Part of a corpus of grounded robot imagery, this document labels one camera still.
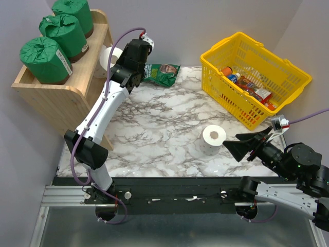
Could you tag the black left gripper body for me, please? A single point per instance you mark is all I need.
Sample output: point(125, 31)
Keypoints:
point(121, 60)

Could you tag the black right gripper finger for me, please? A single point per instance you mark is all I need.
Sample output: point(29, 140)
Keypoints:
point(239, 149)
point(247, 136)

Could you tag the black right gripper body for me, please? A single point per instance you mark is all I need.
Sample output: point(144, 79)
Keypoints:
point(269, 154)

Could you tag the white dotted roll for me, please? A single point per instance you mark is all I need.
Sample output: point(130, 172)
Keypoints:
point(211, 139)
point(102, 62)

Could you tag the green roll with picture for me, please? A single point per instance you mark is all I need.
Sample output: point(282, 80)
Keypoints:
point(46, 60)

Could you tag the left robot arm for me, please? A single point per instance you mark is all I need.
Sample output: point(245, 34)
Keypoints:
point(84, 142)

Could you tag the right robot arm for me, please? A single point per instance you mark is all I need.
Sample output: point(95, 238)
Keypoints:
point(297, 163)

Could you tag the wooden shelf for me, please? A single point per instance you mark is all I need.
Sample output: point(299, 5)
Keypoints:
point(66, 106)

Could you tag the green chips bag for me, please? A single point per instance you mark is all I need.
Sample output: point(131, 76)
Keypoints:
point(161, 74)

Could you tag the red white box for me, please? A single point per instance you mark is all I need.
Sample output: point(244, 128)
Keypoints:
point(262, 95)

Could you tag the yellow plastic basket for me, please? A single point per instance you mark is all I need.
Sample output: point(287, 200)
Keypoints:
point(252, 60)

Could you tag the blue label bottle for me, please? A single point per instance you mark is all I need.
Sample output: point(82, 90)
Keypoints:
point(234, 77)

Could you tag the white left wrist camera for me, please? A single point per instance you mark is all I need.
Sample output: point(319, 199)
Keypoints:
point(149, 40)

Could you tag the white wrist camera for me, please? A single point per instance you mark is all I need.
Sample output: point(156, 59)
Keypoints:
point(149, 40)
point(279, 126)

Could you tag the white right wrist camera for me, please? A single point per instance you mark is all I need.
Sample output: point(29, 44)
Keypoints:
point(279, 126)

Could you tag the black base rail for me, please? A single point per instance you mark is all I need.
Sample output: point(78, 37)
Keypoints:
point(146, 196)

